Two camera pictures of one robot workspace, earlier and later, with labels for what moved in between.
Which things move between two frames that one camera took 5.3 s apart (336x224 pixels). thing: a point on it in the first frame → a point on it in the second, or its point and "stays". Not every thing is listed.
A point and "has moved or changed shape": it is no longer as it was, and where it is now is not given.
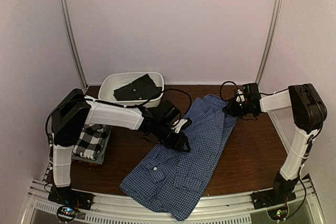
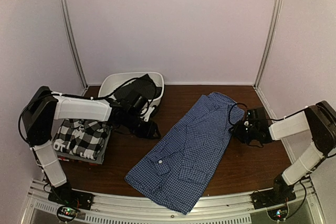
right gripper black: (230, 108) → (236, 132)
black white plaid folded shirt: (89, 142) stays
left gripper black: (178, 143) → (148, 132)
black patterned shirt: (142, 88) stays
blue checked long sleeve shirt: (175, 182) has moved or changed shape
